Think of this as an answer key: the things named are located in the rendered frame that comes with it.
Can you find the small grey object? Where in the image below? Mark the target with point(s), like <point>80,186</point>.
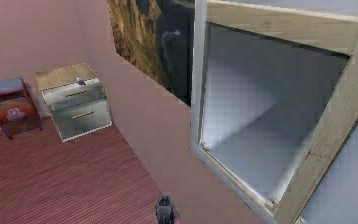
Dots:
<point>80,81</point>

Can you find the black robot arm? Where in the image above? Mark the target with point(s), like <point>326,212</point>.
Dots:
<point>164,210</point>

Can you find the red wooden cabinet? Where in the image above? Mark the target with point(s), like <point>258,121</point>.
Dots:
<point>12,108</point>

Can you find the white two-drawer nightstand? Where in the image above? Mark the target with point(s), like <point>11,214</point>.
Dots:
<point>76,105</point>

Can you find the brown landscape wall picture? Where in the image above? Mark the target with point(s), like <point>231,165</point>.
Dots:
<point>150,40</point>

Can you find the pale wooden shelf unit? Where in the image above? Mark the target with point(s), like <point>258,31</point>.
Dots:
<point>287,110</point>

